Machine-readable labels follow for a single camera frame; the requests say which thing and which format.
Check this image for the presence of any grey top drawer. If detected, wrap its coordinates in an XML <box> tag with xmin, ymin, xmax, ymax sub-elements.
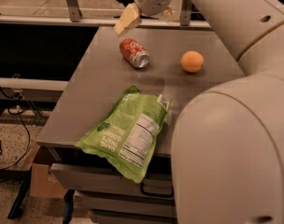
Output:
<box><xmin>50</xmin><ymin>163</ymin><xmax>172</xmax><ymax>198</ymax></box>

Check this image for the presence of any red coke can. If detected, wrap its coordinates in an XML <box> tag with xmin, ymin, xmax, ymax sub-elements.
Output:
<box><xmin>120</xmin><ymin>38</ymin><xmax>149</xmax><ymax>69</ymax></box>

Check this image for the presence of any orange fruit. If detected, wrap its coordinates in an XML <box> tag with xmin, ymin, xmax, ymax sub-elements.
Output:
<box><xmin>180</xmin><ymin>51</ymin><xmax>205</xmax><ymax>73</ymax></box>

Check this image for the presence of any black cable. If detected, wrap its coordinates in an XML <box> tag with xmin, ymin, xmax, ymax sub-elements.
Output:
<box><xmin>0</xmin><ymin>12</ymin><xmax>32</xmax><ymax>173</ymax></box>

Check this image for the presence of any grey drawer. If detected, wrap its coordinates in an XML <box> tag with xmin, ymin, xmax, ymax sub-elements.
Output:
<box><xmin>50</xmin><ymin>163</ymin><xmax>172</xmax><ymax>198</ymax></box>
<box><xmin>89</xmin><ymin>210</ymin><xmax>178</xmax><ymax>224</ymax></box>
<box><xmin>75</xmin><ymin>191</ymin><xmax>177</xmax><ymax>218</ymax></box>

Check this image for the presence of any green snack bag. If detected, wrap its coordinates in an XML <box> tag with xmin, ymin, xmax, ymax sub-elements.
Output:
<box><xmin>76</xmin><ymin>86</ymin><xmax>170</xmax><ymax>183</ymax></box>

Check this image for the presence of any cardboard box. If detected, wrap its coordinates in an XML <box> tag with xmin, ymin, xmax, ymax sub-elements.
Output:
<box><xmin>22</xmin><ymin>143</ymin><xmax>67</xmax><ymax>199</ymax></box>

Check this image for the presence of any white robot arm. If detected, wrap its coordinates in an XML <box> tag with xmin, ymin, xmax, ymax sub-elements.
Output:
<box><xmin>135</xmin><ymin>0</ymin><xmax>284</xmax><ymax>224</ymax></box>

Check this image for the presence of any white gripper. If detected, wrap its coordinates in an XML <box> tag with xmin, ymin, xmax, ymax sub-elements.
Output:
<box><xmin>114</xmin><ymin>0</ymin><xmax>173</xmax><ymax>36</ymax></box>

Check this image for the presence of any black drawer handle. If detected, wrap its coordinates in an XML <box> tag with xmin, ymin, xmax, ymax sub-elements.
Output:
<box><xmin>140</xmin><ymin>181</ymin><xmax>174</xmax><ymax>198</ymax></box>

